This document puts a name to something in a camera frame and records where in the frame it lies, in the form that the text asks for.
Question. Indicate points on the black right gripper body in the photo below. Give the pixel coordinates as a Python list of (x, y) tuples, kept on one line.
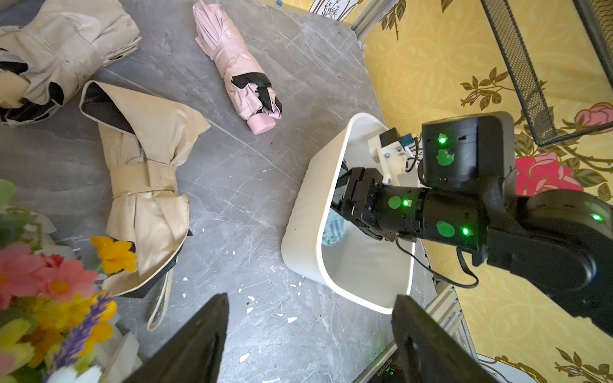
[(382, 212)]

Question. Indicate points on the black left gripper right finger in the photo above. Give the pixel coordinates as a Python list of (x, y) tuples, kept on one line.
[(426, 353)]

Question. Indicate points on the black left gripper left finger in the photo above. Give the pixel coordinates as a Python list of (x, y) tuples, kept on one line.
[(194, 353)]

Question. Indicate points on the mint green umbrella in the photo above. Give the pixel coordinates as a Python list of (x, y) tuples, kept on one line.
[(334, 230)]

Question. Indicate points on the pink umbrella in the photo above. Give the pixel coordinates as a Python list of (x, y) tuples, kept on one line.
[(245, 81)]

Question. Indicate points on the beige umbrella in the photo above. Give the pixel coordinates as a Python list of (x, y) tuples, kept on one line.
[(145, 140)]

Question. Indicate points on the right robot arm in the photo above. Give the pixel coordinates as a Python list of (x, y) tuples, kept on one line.
[(560, 240)]

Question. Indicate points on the white plastic storage box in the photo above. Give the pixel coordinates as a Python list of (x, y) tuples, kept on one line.
[(320, 245)]

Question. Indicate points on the cream folded umbrella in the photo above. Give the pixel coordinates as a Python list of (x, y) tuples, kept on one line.
[(46, 62)]

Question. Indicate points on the artificial flower bouquet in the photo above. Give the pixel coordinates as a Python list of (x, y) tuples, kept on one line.
[(57, 324)]

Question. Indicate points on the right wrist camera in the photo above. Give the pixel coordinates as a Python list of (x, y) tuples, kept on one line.
[(394, 154)]

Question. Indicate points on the black wire mesh basket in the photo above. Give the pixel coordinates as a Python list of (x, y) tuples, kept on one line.
[(559, 57)]

